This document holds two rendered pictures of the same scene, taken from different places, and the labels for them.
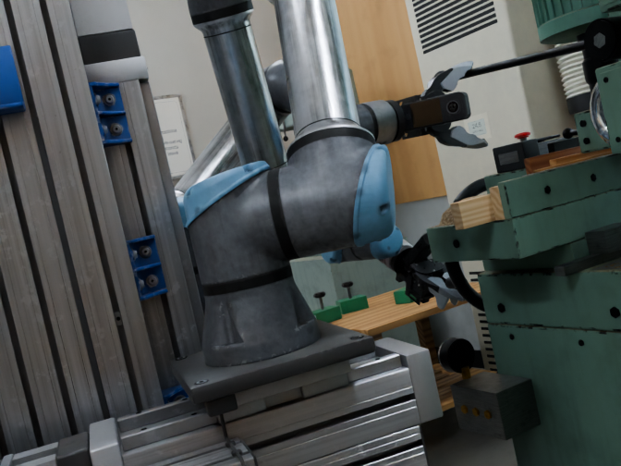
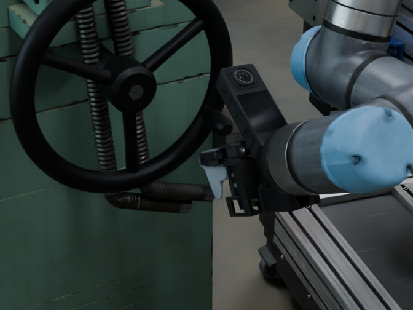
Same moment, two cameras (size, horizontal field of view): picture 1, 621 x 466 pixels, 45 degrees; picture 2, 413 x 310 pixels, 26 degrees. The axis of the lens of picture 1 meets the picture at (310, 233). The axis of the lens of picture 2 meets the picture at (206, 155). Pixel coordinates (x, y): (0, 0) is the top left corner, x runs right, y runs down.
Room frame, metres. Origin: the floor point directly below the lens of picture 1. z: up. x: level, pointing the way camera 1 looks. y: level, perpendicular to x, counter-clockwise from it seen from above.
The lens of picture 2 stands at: (2.54, -0.31, 1.26)
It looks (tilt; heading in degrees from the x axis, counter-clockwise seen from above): 29 degrees down; 178
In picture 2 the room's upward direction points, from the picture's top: straight up
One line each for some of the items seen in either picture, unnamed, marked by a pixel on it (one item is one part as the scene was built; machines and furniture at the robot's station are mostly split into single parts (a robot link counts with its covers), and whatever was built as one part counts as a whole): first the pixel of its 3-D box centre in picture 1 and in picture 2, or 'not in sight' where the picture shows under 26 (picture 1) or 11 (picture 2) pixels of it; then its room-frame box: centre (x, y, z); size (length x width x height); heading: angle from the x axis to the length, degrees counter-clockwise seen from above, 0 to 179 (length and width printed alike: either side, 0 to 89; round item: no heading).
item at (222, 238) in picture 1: (239, 221); not in sight; (0.95, 0.08, 0.98); 0.13 x 0.12 x 0.14; 82
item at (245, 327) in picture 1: (254, 311); not in sight; (0.95, 0.09, 0.87); 0.15 x 0.15 x 0.10
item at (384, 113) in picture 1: (377, 125); not in sight; (1.26, -0.15, 1.09); 0.08 x 0.05 x 0.08; 28
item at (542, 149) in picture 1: (528, 152); not in sight; (1.43, -0.44, 0.99); 0.13 x 0.11 x 0.06; 118
